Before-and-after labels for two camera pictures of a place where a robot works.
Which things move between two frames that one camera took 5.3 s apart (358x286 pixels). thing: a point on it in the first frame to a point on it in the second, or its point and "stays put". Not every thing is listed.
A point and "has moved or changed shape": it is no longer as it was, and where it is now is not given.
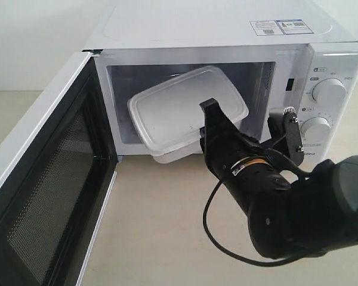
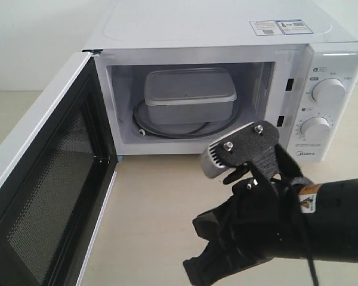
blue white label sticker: [280, 27] stays put
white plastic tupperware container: [167, 120] has moved or changed shape
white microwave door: [44, 220] stays put
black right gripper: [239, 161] to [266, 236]
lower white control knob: [316, 129] stays put
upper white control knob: [330, 92] stays put
